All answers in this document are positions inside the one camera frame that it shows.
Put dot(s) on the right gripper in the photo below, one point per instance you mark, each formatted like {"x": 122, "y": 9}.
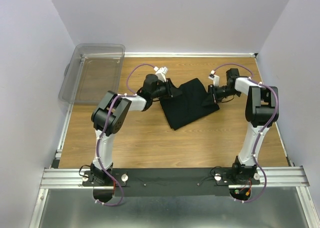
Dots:
{"x": 211, "y": 98}

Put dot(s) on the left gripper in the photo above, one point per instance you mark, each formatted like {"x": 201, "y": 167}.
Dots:
{"x": 171, "y": 90}

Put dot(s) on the black t-shirt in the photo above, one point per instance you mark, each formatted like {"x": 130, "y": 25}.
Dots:
{"x": 187, "y": 107}

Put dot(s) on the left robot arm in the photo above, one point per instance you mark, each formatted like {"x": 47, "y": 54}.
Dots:
{"x": 109, "y": 116}

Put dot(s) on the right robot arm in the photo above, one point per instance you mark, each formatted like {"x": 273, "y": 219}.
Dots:
{"x": 261, "y": 111}

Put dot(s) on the clear plastic bin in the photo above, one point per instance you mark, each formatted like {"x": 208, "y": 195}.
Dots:
{"x": 94, "y": 69}

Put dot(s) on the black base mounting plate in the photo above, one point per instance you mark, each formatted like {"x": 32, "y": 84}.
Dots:
{"x": 165, "y": 182}

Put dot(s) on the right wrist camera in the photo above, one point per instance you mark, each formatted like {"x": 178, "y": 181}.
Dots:
{"x": 215, "y": 79}

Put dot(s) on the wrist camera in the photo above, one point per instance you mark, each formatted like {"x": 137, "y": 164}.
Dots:
{"x": 161, "y": 72}
{"x": 215, "y": 79}

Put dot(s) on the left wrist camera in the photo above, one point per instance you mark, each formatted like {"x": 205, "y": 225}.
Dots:
{"x": 161, "y": 72}

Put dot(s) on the aluminium front frame rail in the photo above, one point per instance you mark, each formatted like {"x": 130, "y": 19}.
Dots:
{"x": 277, "y": 197}

